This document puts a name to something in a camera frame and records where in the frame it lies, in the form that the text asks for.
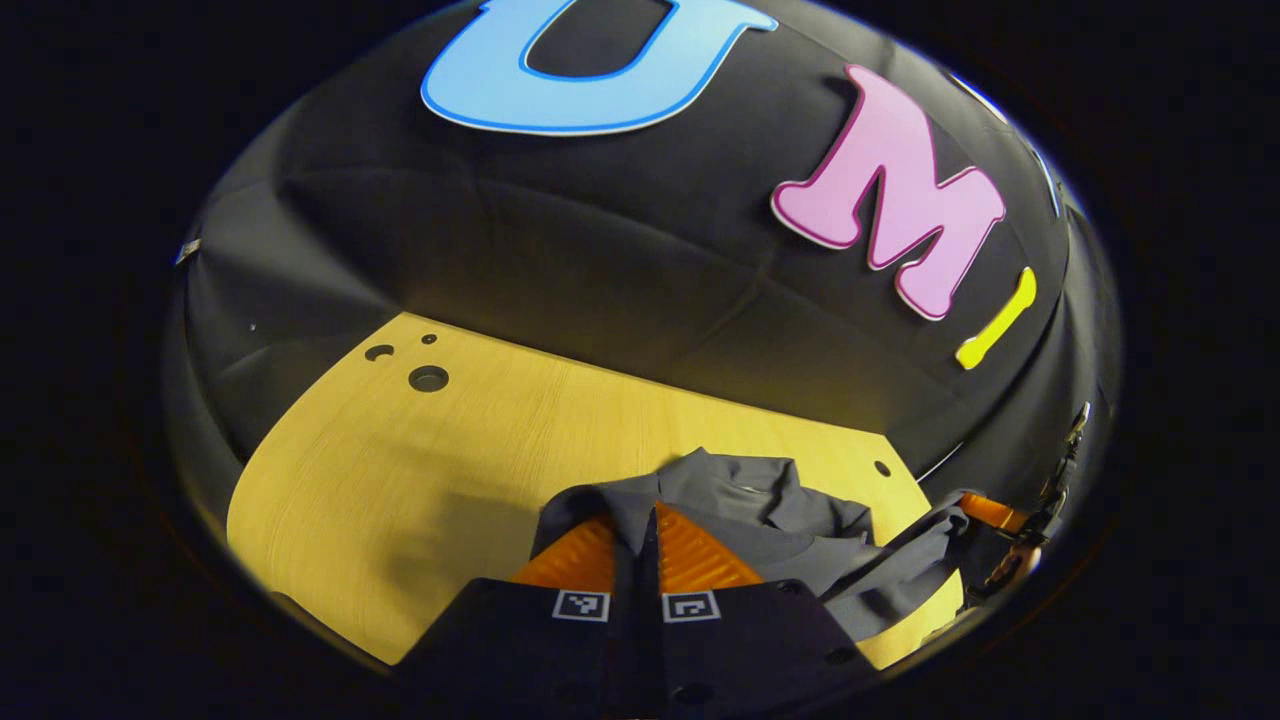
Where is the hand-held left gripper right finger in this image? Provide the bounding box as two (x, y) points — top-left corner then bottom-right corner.
(640, 500), (881, 701)

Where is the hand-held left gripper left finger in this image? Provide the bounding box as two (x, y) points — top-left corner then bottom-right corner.
(395, 515), (641, 691)

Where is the grey button shirt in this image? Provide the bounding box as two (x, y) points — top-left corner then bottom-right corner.
(530, 447), (986, 643)

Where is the black backdrop cloth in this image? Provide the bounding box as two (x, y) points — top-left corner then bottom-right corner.
(165, 0), (1121, 521)

